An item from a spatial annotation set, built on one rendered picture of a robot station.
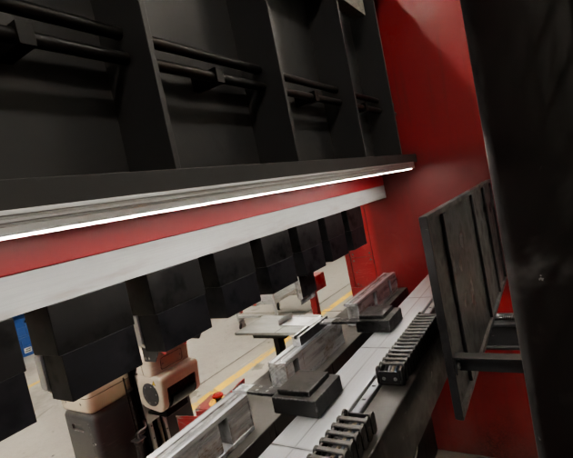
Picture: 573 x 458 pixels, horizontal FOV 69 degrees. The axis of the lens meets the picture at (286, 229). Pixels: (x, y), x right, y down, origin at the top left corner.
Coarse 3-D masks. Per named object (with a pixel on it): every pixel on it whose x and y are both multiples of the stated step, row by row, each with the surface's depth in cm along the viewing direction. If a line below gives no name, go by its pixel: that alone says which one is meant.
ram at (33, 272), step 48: (288, 192) 134; (336, 192) 162; (384, 192) 208; (48, 240) 69; (96, 240) 76; (144, 240) 85; (192, 240) 96; (240, 240) 110; (0, 288) 62; (48, 288) 68; (96, 288) 75
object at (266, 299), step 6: (288, 288) 529; (294, 288) 522; (264, 294) 522; (270, 294) 515; (276, 294) 507; (282, 294) 501; (288, 294) 488; (294, 294) 554; (264, 300) 492; (270, 300) 485; (276, 300) 468; (276, 306) 560; (276, 312) 465; (240, 318) 500; (240, 324) 499
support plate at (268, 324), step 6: (258, 318) 163; (264, 318) 161; (270, 318) 160; (276, 318) 158; (252, 324) 156; (258, 324) 154; (264, 324) 153; (270, 324) 151; (276, 324) 150; (240, 330) 152; (246, 330) 151; (252, 330) 149; (258, 330) 148; (264, 330) 146; (270, 330) 145; (276, 330) 143; (282, 330) 142; (288, 330) 141; (294, 330) 140
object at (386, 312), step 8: (368, 312) 131; (376, 312) 129; (384, 312) 128; (392, 312) 130; (400, 312) 132; (328, 320) 141; (336, 320) 139; (344, 320) 138; (352, 320) 136; (360, 320) 129; (368, 320) 127; (376, 320) 126; (384, 320) 124; (392, 320) 126; (400, 320) 132; (360, 328) 129; (368, 328) 127; (376, 328) 126; (384, 328) 125; (392, 328) 125
